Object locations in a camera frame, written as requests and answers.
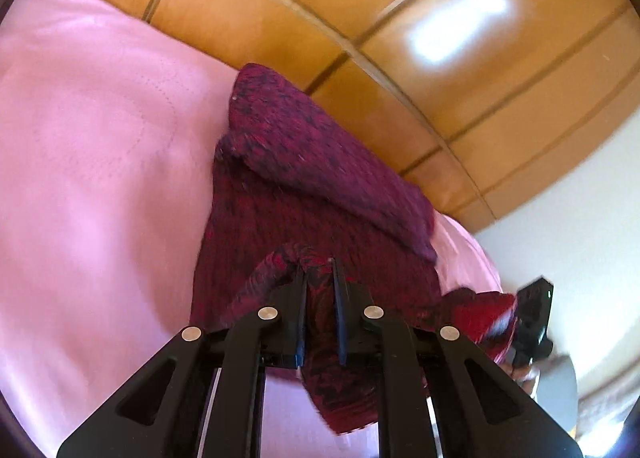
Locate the dark red patterned knit garment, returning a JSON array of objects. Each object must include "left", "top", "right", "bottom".
[{"left": 191, "top": 63, "right": 516, "bottom": 434}]

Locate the person's right hand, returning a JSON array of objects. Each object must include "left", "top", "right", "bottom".
[{"left": 500, "top": 363, "right": 540, "bottom": 398}]

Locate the wooden panelled wardrobe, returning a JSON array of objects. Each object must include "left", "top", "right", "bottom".
[{"left": 106, "top": 0, "right": 639, "bottom": 230}]

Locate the pink bedspread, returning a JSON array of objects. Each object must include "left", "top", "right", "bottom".
[{"left": 1, "top": 0, "right": 504, "bottom": 457}]

